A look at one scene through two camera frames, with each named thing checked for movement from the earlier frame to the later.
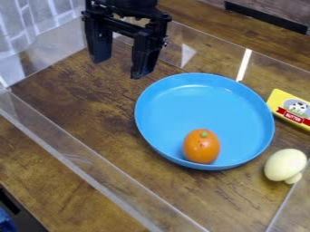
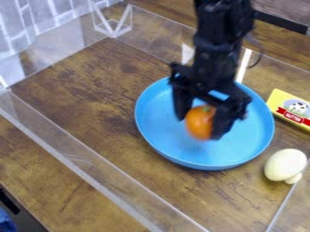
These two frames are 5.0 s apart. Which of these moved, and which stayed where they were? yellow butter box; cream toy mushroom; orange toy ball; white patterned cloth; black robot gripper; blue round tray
Moved: black robot gripper; orange toy ball
Stayed: white patterned cloth; cream toy mushroom; yellow butter box; blue round tray
